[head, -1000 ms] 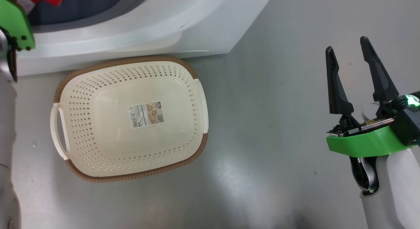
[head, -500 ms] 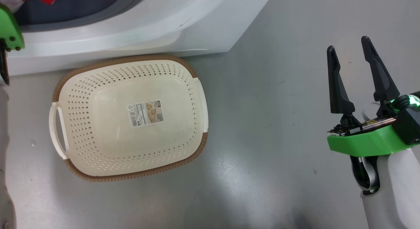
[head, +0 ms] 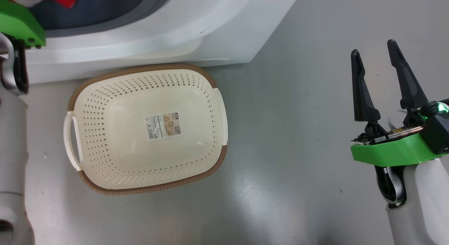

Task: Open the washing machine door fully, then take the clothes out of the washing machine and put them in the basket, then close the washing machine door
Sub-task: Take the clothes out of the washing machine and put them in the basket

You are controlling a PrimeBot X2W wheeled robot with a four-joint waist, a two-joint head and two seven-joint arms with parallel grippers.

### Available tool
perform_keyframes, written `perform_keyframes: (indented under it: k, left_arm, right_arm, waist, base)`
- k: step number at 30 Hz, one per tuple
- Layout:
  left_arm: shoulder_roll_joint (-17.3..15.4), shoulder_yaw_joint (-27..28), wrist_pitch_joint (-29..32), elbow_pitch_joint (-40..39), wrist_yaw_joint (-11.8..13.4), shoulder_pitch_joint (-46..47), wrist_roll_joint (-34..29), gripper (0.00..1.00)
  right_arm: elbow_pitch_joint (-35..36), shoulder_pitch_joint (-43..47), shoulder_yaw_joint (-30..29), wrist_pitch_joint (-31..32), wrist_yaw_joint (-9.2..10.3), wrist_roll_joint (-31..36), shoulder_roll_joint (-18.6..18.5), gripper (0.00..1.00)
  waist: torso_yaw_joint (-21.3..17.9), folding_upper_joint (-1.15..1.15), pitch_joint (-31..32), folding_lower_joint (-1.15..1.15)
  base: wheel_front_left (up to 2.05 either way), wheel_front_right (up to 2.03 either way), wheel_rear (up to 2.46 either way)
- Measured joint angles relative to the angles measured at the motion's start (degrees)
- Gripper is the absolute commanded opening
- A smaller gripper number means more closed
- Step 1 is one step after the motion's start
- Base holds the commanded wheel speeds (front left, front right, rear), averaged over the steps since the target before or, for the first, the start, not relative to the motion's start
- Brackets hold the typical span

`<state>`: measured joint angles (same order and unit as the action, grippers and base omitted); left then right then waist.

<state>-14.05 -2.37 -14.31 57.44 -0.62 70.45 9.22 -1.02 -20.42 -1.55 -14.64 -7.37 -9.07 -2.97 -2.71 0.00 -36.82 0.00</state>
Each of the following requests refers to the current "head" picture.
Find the product label sticker with barcode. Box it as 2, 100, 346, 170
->
144, 112, 182, 140

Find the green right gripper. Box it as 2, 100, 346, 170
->
351, 40, 449, 167

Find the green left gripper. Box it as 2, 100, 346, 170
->
0, 0, 47, 49

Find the cream perforated laundry basket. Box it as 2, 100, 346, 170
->
63, 64, 229, 196

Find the white Hisense washing machine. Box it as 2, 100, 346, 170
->
21, 0, 302, 85

